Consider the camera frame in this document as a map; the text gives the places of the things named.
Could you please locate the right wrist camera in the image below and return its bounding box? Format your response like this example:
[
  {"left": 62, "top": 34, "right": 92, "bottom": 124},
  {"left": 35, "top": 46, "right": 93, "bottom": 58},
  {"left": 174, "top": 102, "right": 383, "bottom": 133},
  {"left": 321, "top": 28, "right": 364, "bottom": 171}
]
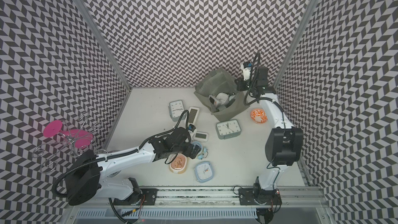
[{"left": 240, "top": 62, "right": 253, "bottom": 81}]

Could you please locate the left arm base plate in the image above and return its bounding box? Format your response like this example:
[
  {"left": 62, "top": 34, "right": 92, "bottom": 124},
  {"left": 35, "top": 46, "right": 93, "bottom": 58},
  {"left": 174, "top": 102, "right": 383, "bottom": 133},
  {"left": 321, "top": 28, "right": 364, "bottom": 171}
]
[{"left": 113, "top": 188, "right": 158, "bottom": 206}]

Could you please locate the blue square analog clock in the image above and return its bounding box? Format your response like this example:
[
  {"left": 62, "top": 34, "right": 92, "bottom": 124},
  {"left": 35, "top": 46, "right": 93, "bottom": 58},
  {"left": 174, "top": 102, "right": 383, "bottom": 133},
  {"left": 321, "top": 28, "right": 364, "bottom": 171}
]
[{"left": 194, "top": 161, "right": 214, "bottom": 183}]

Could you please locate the orange oval cartoon clock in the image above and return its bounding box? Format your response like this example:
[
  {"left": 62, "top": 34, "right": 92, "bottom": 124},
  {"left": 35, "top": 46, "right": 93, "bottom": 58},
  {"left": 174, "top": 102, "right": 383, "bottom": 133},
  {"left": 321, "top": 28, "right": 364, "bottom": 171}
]
[{"left": 169, "top": 153, "right": 188, "bottom": 174}]

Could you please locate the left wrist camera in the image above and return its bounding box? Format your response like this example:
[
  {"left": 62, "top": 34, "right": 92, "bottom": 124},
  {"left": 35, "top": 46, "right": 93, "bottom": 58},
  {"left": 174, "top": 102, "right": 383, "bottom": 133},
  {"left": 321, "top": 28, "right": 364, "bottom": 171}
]
[{"left": 187, "top": 123, "right": 196, "bottom": 133}]

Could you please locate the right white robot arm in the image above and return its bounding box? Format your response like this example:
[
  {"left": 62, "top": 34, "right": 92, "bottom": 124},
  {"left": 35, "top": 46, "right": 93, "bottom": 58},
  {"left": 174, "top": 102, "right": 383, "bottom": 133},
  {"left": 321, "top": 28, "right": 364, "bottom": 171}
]
[{"left": 235, "top": 62, "right": 304, "bottom": 193}]

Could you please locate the aluminium front rail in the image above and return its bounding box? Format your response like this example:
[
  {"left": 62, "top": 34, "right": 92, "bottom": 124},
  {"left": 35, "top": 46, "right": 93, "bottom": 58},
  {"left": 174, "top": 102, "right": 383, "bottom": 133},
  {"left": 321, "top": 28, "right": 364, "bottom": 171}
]
[{"left": 71, "top": 186, "right": 327, "bottom": 207}]

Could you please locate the blue twin-bell alarm clock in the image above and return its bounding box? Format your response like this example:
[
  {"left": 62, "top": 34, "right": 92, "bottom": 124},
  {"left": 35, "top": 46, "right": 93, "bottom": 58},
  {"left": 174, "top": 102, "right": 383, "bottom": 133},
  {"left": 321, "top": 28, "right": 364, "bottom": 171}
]
[{"left": 191, "top": 141, "right": 209, "bottom": 160}]

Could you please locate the green rectangular analog clock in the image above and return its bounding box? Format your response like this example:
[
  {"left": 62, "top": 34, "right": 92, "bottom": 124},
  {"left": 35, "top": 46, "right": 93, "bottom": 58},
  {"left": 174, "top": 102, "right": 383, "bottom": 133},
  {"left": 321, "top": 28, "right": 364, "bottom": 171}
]
[{"left": 216, "top": 119, "right": 241, "bottom": 140}]

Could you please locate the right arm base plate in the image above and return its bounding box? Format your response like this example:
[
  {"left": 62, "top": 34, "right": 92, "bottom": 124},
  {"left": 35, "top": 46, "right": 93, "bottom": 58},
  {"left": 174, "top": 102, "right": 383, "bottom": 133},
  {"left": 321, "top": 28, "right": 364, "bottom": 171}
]
[{"left": 238, "top": 188, "right": 282, "bottom": 206}]

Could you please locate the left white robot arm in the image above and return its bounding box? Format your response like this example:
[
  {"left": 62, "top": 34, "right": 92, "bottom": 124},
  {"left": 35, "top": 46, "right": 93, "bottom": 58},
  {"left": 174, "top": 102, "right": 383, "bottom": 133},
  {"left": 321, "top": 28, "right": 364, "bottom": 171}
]
[{"left": 51, "top": 127, "right": 200, "bottom": 206}]

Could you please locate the small white digital clock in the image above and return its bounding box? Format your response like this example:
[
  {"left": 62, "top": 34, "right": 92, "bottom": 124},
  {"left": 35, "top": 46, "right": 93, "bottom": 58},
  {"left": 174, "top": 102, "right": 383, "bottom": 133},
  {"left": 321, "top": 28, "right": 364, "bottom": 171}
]
[{"left": 193, "top": 131, "right": 209, "bottom": 143}]

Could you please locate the pink wire cup stand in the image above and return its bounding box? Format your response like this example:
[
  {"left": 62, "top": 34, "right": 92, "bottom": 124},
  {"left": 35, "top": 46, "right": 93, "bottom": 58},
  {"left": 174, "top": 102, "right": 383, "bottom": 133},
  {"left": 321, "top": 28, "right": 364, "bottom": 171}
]
[{"left": 33, "top": 113, "right": 102, "bottom": 174}]

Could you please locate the orange patterned bowl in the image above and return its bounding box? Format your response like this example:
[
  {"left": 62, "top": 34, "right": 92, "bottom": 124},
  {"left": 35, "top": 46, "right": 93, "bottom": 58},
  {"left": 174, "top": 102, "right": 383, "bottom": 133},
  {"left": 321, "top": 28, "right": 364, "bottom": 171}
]
[{"left": 250, "top": 108, "right": 268, "bottom": 124}]

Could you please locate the white twin-bell alarm clock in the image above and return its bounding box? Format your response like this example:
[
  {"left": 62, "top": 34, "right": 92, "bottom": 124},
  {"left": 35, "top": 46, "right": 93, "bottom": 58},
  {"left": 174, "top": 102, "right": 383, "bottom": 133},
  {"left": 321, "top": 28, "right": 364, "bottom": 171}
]
[{"left": 216, "top": 92, "right": 230, "bottom": 106}]

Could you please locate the grey square analog clock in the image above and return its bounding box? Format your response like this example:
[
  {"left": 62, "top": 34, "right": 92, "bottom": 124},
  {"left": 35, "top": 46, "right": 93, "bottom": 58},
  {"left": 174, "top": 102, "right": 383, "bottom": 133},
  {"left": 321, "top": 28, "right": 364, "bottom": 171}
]
[{"left": 169, "top": 100, "right": 185, "bottom": 122}]

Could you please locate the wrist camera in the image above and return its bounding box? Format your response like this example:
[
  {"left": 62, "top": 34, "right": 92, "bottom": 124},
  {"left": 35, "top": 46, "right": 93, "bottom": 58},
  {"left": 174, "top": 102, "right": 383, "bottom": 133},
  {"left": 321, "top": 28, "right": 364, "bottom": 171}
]
[
  {"left": 240, "top": 62, "right": 253, "bottom": 81},
  {"left": 187, "top": 123, "right": 196, "bottom": 133}
]

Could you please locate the white digital clock tall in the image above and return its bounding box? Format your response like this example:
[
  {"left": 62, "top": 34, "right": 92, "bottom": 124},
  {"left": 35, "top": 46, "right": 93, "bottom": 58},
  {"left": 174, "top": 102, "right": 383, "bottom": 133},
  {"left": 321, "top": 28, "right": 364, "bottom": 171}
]
[{"left": 188, "top": 107, "right": 200, "bottom": 125}]

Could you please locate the white slim digital clock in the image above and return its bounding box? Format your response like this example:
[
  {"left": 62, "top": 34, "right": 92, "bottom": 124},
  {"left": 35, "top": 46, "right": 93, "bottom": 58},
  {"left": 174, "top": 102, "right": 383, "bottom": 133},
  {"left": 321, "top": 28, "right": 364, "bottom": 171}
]
[{"left": 209, "top": 95, "right": 218, "bottom": 106}]

